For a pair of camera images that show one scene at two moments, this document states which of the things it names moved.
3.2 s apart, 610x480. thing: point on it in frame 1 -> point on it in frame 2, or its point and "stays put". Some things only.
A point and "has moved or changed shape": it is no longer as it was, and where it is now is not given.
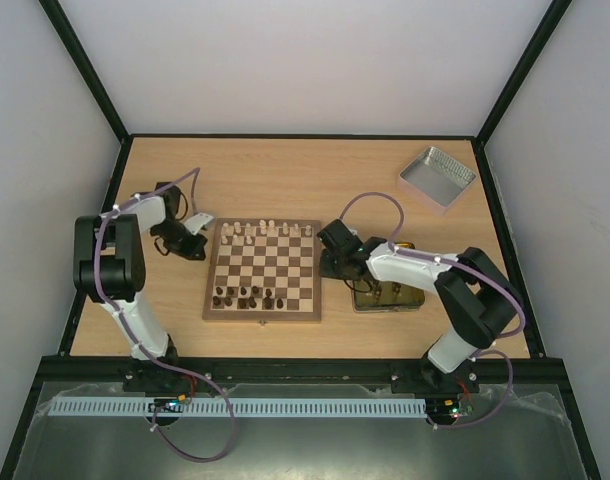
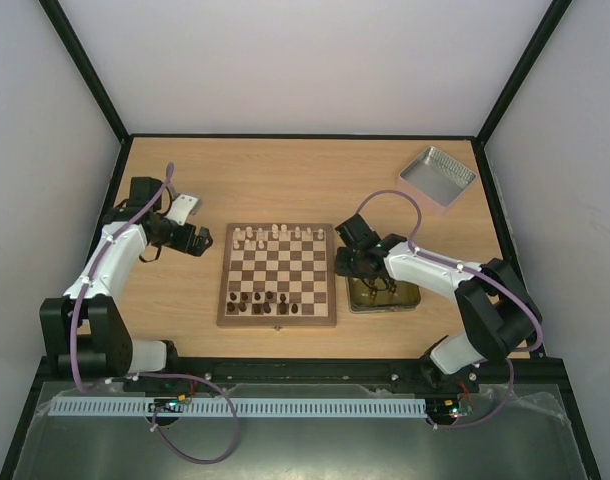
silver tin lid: [435, 179] stays put
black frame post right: [538, 44] stays put
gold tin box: [379, 296] stays put
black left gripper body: [171, 231] stays put
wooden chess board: [264, 269] has moved or changed shape
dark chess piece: [268, 299] -> [283, 307]
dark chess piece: [242, 301] -> [257, 307]
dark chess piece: [251, 300] -> [266, 305]
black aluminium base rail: [524, 373] stays put
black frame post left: [78, 56] stays put
